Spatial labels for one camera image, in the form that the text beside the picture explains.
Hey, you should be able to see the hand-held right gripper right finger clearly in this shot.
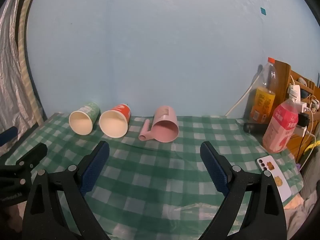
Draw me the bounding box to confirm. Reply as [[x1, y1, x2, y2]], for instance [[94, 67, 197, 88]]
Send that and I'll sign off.
[[199, 141, 287, 240]]

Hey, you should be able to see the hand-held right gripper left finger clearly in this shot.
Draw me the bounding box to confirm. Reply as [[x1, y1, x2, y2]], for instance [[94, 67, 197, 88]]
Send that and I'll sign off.
[[22, 140, 110, 240]]

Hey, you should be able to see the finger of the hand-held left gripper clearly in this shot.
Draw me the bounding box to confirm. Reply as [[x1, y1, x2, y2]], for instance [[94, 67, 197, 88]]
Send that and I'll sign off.
[[0, 126, 19, 147], [5, 142, 48, 180]]

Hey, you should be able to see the pink plastic cup with handle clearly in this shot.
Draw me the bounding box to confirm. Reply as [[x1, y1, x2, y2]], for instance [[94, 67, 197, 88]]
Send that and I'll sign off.
[[138, 106, 180, 143]]

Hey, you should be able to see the green paper cup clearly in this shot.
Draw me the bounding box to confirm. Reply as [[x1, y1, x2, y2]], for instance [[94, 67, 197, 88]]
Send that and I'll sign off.
[[69, 102, 101, 135]]

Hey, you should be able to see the red paper cup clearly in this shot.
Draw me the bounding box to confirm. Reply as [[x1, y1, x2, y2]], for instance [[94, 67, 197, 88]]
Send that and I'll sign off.
[[99, 104, 132, 138]]

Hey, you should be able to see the white smartphone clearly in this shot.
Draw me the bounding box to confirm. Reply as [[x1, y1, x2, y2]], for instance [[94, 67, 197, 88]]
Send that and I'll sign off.
[[255, 155, 293, 203]]

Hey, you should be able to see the black cylinder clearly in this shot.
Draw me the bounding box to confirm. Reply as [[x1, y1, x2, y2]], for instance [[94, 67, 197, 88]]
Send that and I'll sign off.
[[243, 122, 269, 134]]

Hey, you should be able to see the green checked tablecloth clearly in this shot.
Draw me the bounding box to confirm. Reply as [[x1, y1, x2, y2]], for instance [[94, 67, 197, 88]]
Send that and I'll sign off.
[[5, 112, 304, 240]]

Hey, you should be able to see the silver curtain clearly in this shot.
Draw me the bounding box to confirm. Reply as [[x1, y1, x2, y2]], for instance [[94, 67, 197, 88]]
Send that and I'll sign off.
[[0, 0, 43, 153]]

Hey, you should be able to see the pink drink bottle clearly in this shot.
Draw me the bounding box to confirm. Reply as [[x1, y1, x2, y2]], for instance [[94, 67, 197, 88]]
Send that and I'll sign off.
[[262, 87, 302, 153]]

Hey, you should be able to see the orange drink bottle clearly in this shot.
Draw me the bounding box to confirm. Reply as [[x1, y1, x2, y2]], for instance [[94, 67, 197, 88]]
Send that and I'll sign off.
[[244, 57, 279, 124]]

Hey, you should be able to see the grey bedding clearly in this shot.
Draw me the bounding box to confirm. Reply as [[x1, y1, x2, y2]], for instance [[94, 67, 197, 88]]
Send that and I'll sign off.
[[282, 135, 320, 232]]

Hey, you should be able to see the black power adapter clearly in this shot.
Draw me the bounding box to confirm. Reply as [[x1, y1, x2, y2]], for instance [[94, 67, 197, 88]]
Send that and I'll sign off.
[[299, 112, 311, 128]]

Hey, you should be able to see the white power strip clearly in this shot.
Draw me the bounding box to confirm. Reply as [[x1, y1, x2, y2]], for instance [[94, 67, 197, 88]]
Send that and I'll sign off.
[[287, 84, 308, 113]]

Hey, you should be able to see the wooden shelf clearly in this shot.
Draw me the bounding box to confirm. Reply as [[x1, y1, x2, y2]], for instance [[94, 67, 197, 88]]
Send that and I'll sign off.
[[274, 60, 320, 163]]

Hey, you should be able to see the white cable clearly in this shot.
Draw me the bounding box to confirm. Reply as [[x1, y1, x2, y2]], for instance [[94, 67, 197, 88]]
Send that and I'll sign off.
[[225, 74, 261, 117]]

